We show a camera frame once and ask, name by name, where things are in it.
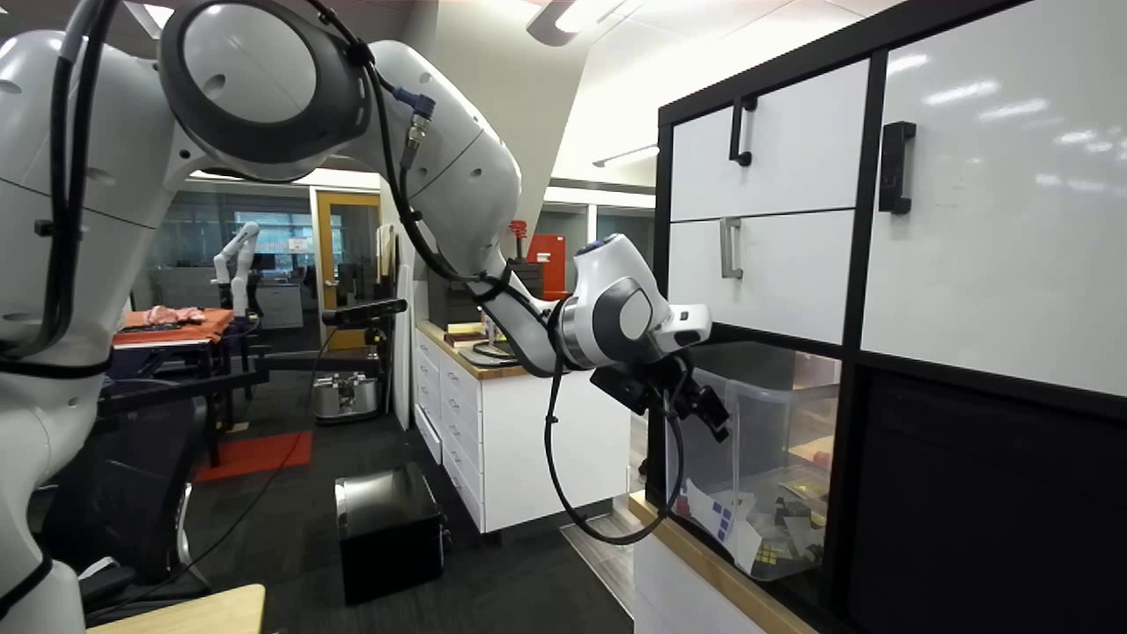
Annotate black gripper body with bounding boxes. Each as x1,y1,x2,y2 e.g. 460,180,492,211
589,349,705,424

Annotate clear plastic storage box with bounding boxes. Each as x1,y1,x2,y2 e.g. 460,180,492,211
678,344,847,586

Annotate black framed white cabinet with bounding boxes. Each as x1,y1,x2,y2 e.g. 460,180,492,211
649,0,1127,634

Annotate glossy black box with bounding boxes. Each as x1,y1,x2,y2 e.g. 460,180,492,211
332,464,452,608

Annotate white cabinet door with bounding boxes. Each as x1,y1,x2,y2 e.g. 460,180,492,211
861,0,1127,400

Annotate white drawer unit wood top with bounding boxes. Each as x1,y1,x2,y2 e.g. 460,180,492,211
409,325,644,538

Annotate red appliance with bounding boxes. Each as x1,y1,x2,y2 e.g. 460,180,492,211
524,230,570,304

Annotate stacked plates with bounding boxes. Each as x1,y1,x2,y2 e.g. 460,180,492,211
441,317,524,369

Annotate wood edged white platform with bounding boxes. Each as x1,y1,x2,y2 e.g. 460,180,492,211
562,491,816,634

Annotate orange topped table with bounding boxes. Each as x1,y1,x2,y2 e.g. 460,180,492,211
103,297,413,410

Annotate steel pot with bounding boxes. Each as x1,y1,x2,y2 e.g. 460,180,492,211
312,369,388,426

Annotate red floor mat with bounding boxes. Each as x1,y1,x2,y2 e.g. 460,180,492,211
191,426,319,491

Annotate table with orange cloth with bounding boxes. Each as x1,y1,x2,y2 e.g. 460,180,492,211
114,306,247,357

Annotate light wooden table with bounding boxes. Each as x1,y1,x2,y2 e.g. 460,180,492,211
85,582,270,634

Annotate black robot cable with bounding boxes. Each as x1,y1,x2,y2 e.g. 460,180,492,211
541,293,691,551

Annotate grey drawer handle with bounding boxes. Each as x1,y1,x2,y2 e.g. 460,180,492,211
719,216,747,284

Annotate white drawer with grey handle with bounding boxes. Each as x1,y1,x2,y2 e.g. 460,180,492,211
667,208,861,349

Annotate black drawer handle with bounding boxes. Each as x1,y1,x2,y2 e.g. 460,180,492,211
725,96,762,168

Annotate white drawer with black handle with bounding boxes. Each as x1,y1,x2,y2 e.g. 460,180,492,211
668,61,873,225

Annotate black door handle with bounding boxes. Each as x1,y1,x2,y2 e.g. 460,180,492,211
876,120,920,219

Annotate yellow door frame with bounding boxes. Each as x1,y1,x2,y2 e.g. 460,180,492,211
312,191,390,357

